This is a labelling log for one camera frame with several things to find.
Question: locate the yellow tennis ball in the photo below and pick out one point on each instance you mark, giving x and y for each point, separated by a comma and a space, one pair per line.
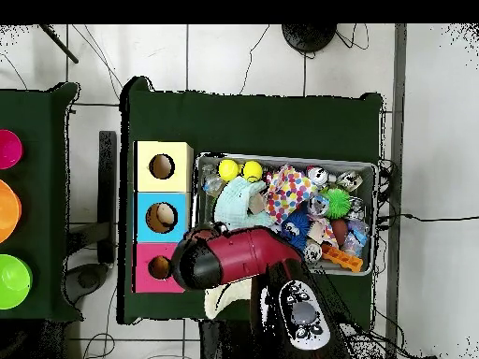
228, 170

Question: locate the pink plastic bowl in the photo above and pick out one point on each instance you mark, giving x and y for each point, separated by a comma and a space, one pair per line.
9, 149

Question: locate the blue spiky toy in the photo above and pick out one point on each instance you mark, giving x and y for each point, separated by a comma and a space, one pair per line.
295, 228

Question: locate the dark green cloth side table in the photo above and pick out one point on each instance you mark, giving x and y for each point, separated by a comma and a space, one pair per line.
41, 209

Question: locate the mint green cloth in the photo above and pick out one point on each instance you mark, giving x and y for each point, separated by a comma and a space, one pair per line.
232, 205

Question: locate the orange toy brick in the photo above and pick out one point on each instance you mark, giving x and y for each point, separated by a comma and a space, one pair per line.
342, 258

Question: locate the black upright panel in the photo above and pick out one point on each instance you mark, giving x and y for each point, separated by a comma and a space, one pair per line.
107, 187

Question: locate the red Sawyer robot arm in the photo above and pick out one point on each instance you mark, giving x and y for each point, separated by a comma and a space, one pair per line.
247, 254

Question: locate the dark grey rounded base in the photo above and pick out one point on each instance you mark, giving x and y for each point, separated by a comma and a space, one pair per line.
88, 278

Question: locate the green spiky toy with eyes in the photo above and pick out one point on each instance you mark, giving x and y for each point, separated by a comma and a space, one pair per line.
335, 203

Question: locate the wooden box with three holes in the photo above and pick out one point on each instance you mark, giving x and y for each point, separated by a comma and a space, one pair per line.
179, 179

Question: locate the black pole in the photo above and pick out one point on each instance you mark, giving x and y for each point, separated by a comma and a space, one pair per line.
60, 43

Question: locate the shallow mesh bin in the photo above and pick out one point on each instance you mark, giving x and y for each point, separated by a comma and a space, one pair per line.
368, 179

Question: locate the cream knitted cloth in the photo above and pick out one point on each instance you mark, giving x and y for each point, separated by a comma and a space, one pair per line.
220, 299

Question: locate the orange plastic bowl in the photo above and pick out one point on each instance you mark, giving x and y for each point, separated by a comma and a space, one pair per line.
8, 211

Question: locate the green plastic bowl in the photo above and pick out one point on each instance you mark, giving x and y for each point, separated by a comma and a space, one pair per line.
13, 282

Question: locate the smooth yellow ball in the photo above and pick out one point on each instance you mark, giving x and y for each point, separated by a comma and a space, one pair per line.
252, 171

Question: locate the black round stand base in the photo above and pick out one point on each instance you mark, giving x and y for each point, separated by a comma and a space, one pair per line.
308, 37

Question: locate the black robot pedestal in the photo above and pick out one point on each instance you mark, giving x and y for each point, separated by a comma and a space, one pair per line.
224, 344

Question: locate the dark green tablecloth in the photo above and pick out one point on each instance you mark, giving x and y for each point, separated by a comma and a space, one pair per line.
262, 123

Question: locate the colourful polka dot cloth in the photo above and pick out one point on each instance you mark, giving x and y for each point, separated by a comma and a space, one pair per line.
329, 233
288, 194

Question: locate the plain wooden block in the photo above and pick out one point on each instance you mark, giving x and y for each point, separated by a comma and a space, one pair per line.
316, 230
257, 203

